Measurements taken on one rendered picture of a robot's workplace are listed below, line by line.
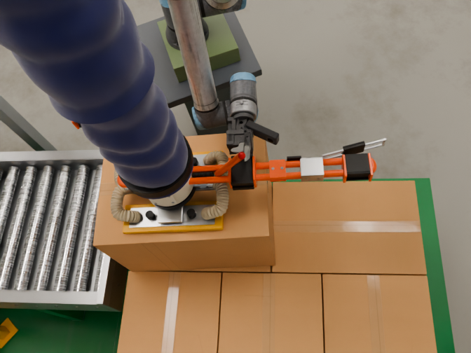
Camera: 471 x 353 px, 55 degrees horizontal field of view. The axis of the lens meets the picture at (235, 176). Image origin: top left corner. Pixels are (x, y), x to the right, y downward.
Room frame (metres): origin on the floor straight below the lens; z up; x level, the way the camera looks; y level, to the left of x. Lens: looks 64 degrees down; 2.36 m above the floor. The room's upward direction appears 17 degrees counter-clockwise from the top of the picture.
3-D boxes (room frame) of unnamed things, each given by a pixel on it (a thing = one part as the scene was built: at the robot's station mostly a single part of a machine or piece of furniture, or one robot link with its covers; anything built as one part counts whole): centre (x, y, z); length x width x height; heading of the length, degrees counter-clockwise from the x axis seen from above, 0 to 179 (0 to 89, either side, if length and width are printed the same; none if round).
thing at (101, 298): (0.82, 0.55, 0.58); 0.70 x 0.03 x 0.06; 162
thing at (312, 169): (0.56, -0.23, 1.07); 0.07 x 0.07 x 0.04; 74
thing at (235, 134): (0.76, -0.06, 1.08); 0.12 x 0.09 x 0.08; 164
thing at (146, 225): (0.60, 0.24, 0.97); 0.34 x 0.10 x 0.05; 74
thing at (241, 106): (0.83, -0.09, 1.08); 0.09 x 0.05 x 0.10; 74
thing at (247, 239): (0.71, 0.19, 0.74); 0.60 x 0.40 x 0.40; 75
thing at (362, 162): (0.52, -0.36, 1.08); 0.08 x 0.07 x 0.05; 74
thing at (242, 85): (0.92, -0.11, 1.07); 0.12 x 0.09 x 0.10; 164
